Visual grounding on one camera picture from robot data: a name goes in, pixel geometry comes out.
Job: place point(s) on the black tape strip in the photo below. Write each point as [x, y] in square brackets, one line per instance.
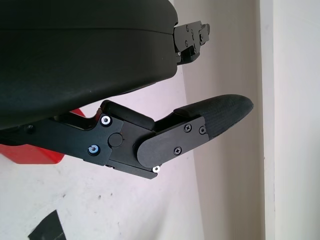
[50, 227]

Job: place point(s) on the red wooden block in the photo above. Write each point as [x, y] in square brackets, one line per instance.
[37, 155]

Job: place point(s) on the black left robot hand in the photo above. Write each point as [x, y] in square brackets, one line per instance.
[75, 62]

